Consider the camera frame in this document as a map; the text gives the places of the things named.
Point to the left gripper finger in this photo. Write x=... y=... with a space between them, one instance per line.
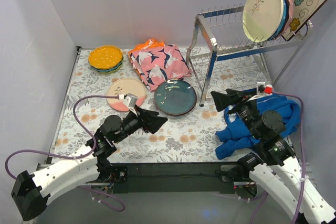
x=154 y=123
x=143 y=113

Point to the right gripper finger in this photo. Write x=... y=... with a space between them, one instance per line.
x=235 y=94
x=221 y=100

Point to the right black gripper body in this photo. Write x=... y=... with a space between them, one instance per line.
x=237 y=102

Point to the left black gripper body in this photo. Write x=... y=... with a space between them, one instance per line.
x=142 y=118

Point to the dark teal plate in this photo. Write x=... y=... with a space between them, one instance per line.
x=174 y=91
x=177 y=109

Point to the cream and pink plate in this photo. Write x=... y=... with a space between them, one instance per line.
x=125 y=86

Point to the green polka dot plate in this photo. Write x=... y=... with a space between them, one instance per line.
x=107 y=71

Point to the blue polka dot plate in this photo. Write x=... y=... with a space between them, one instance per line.
x=120 y=63

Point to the yellow polka dot plate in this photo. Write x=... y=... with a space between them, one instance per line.
x=105 y=57

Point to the cream rimmed plate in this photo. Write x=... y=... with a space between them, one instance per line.
x=261 y=19

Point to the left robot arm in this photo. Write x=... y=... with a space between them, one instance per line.
x=33 y=192

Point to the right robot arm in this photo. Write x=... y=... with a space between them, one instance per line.
x=261 y=119

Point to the steel dish rack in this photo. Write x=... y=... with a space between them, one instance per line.
x=222 y=57

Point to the light blue plate in rack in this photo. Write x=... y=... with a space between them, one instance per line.
x=282 y=23

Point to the pink plate in rack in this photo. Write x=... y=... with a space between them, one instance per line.
x=289 y=14

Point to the dark teal plate on table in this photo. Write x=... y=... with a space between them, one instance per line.
x=177 y=109

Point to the blue cloth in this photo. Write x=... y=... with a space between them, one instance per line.
x=236 y=135

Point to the floral table mat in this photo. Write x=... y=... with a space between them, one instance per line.
x=185 y=138

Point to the pink bird print cloth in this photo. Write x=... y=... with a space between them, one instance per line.
x=159 y=64

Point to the orange cloth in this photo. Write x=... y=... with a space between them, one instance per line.
x=151 y=43

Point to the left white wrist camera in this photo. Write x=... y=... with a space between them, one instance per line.
x=128 y=101

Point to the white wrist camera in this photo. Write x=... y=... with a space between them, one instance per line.
x=128 y=101
x=263 y=89

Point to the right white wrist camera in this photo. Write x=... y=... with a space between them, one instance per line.
x=263 y=89

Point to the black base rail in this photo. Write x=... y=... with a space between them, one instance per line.
x=221 y=177

